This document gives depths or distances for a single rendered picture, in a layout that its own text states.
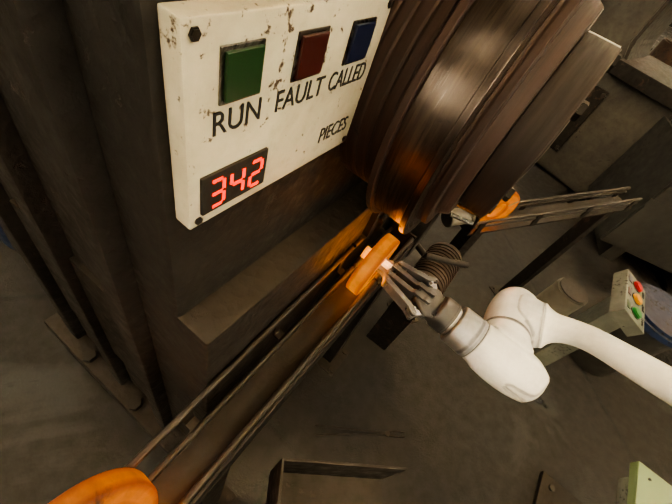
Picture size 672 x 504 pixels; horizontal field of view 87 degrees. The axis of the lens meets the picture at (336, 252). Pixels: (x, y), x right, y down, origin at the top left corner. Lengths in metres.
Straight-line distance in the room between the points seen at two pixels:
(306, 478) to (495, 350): 0.42
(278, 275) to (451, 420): 1.20
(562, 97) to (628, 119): 2.79
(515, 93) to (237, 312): 0.44
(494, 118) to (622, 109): 2.86
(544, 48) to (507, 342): 0.52
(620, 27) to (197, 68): 3.16
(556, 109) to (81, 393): 1.42
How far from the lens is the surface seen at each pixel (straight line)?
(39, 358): 1.54
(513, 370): 0.78
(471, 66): 0.43
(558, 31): 0.49
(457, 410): 1.65
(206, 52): 0.27
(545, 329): 0.89
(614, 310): 1.51
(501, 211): 1.29
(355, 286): 0.75
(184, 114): 0.28
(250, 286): 0.54
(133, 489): 0.60
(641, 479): 1.55
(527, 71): 0.46
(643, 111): 3.29
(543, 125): 0.51
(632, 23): 3.30
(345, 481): 0.76
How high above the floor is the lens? 1.33
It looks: 48 degrees down
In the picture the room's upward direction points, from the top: 24 degrees clockwise
